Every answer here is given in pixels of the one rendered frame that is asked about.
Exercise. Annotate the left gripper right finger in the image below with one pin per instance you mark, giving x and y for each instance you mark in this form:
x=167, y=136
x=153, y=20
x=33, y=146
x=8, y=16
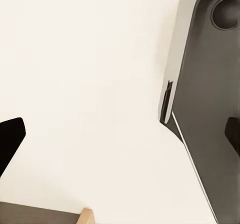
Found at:
x=232, y=133

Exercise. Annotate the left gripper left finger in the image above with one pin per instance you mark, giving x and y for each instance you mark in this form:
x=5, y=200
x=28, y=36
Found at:
x=12, y=134

